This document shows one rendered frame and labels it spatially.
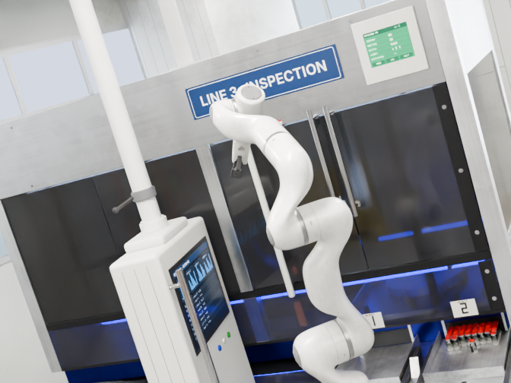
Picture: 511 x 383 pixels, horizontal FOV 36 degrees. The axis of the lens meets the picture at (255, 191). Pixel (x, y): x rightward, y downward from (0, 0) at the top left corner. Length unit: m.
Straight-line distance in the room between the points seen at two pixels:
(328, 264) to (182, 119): 1.10
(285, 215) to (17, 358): 4.27
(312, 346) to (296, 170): 0.51
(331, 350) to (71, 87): 4.48
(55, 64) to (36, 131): 3.01
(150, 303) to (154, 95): 0.84
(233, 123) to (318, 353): 0.68
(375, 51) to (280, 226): 0.89
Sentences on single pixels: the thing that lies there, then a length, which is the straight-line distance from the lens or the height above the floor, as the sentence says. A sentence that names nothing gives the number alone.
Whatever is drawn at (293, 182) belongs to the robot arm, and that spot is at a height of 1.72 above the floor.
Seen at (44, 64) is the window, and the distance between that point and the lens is 6.27.
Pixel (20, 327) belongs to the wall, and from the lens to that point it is 6.04.
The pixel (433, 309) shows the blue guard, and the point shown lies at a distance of 2.87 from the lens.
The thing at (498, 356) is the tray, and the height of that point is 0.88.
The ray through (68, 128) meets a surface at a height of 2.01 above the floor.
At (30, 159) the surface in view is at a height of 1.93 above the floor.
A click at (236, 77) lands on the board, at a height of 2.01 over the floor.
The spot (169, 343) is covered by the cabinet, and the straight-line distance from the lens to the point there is 2.62.
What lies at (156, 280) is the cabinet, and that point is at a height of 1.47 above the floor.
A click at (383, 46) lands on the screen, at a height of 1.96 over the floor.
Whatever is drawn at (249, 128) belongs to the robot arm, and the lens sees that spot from 2.18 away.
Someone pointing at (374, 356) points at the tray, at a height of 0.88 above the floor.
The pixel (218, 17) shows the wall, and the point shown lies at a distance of 6.00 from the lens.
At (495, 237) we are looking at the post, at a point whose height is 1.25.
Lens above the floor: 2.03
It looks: 9 degrees down
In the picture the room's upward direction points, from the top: 17 degrees counter-clockwise
